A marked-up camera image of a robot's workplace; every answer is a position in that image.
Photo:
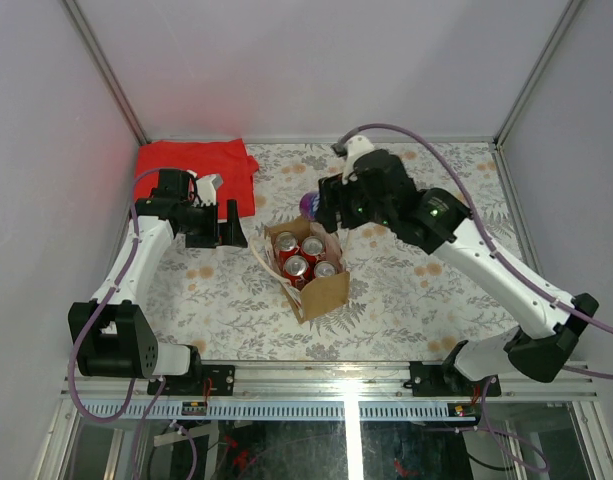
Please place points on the red cola can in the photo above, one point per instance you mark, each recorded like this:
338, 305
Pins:
285, 245
313, 250
298, 271
324, 269

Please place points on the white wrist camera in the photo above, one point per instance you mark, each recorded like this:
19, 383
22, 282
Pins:
351, 150
204, 188

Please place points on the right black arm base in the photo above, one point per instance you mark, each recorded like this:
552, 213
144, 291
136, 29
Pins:
428, 379

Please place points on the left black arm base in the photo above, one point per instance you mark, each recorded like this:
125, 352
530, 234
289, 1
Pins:
212, 380

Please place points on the aluminium front rail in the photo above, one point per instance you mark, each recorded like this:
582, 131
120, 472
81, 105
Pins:
318, 381

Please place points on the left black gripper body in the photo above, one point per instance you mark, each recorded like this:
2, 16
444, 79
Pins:
202, 226

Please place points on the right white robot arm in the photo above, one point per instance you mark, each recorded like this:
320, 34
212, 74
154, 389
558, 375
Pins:
548, 329

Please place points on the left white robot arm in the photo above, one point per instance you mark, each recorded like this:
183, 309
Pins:
111, 334

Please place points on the white slotted cable duct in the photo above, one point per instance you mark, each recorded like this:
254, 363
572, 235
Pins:
303, 410

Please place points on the red cola can front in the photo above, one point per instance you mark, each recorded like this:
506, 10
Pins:
298, 271

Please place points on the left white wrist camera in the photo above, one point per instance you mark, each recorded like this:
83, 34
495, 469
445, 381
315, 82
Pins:
204, 188

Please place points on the purple soda can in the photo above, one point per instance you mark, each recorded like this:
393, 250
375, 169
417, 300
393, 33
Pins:
309, 205

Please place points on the floral patterned table mat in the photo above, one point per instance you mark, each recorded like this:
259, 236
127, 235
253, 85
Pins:
403, 305

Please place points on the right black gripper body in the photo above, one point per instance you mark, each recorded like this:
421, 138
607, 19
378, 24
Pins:
356, 210

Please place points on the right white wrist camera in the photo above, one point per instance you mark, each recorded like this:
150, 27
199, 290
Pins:
351, 150

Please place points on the red folded cloth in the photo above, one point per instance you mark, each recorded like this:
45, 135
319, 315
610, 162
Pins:
229, 159

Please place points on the watermelon canvas tote bag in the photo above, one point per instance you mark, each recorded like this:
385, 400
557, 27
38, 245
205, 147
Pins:
317, 297

